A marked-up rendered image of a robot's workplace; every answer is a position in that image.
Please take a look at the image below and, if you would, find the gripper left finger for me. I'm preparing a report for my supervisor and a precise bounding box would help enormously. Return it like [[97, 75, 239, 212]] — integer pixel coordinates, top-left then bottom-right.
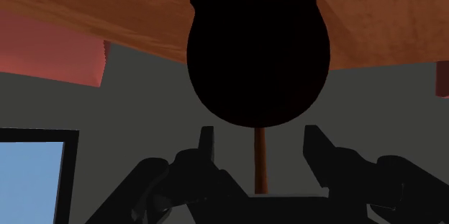
[[83, 125, 248, 224]]

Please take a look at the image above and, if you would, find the black framed window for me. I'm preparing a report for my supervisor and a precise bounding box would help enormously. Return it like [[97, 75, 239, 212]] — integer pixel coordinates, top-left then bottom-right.
[[0, 127, 80, 224]]

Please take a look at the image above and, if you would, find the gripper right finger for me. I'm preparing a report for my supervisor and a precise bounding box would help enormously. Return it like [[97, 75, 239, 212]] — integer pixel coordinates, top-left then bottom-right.
[[302, 125, 449, 224]]

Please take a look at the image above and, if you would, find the black round pot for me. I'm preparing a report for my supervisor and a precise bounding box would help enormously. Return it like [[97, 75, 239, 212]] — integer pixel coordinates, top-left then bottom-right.
[[186, 0, 331, 129]]

